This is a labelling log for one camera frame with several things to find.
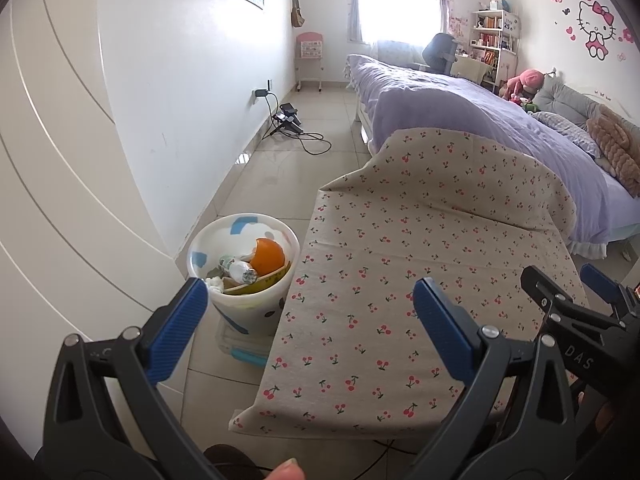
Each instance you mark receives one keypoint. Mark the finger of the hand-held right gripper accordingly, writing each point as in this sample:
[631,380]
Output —
[580,340]
[600,282]

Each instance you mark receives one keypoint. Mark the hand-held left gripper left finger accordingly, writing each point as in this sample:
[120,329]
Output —
[180,325]

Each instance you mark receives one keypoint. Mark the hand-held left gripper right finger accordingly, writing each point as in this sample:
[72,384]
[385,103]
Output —
[440,325]

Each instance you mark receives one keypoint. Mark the white patterned plastic bin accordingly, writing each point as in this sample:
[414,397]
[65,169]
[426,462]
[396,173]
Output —
[250,315]

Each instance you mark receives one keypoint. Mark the orange peel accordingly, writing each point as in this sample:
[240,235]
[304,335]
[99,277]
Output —
[270,255]

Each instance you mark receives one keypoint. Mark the person's right hand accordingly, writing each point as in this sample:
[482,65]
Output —
[600,415]

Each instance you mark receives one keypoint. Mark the person's left hand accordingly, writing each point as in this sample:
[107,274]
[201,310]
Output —
[287,471]

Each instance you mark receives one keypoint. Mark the cherry print cloth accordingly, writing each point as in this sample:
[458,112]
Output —
[410,240]

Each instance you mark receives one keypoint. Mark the brown fuzzy pillow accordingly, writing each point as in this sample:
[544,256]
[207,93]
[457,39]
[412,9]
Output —
[617,145]

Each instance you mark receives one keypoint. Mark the purple patterned pillow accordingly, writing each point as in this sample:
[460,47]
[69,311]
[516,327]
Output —
[570,132]

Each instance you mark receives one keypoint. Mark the white wardrobe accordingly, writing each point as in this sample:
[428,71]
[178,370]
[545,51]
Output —
[65,185]

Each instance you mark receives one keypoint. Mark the grey pillow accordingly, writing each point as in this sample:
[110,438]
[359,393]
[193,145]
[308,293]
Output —
[565,100]

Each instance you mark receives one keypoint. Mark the pink plush toy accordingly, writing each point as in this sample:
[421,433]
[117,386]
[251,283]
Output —
[525,82]

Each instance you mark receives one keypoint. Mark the bed with purple blanket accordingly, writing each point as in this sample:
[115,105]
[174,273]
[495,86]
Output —
[450,105]

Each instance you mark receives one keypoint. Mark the black tripod device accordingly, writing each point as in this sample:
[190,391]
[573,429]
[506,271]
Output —
[287,117]

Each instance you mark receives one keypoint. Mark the white desk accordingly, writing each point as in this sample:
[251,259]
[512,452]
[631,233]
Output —
[472,67]

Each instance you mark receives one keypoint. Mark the white bookshelf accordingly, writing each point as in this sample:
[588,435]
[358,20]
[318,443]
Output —
[492,35]

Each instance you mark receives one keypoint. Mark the blue office chair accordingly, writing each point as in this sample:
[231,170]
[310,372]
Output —
[440,52]

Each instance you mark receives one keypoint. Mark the purple curtain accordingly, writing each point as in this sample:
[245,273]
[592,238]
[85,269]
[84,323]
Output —
[354,10]
[446,15]

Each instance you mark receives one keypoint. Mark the bright window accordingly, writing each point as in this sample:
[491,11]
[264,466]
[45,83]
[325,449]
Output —
[400,7]

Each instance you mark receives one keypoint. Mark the brown hanging bag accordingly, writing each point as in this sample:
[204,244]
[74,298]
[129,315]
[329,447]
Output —
[297,10]

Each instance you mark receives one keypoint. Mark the white bed frame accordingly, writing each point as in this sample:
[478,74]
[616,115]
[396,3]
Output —
[362,120]

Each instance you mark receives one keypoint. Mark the black wall charger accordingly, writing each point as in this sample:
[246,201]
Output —
[262,92]

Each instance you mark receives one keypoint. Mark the pink cat wall sticker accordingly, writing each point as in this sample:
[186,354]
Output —
[595,20]

